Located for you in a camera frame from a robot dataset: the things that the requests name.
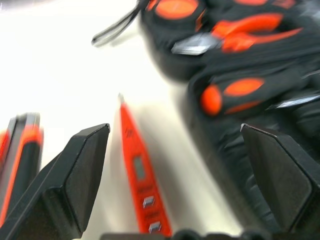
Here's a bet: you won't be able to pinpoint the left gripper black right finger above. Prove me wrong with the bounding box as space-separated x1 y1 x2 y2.
239 123 320 236

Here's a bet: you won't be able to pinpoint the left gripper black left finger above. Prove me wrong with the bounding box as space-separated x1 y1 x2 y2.
0 123 111 240

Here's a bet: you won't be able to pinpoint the orange black utility knife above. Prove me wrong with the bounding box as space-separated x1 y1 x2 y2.
0 112 45 219

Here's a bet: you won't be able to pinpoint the orange voltage tester pen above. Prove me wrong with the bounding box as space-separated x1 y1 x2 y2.
117 92 174 237

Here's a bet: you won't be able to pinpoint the black plastic tool case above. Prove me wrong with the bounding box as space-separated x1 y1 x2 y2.
138 0 320 233

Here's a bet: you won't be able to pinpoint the short orange black screwdriver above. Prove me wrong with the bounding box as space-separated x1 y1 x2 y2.
232 0 286 8

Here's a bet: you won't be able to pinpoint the orange black tape measure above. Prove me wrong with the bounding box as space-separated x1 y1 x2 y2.
91 0 209 48

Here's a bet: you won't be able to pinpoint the screwdriver with mostly black handle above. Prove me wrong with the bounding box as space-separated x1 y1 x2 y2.
199 77 320 117

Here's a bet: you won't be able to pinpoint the orange-handled pliers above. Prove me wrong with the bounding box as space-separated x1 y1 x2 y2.
171 12 305 56

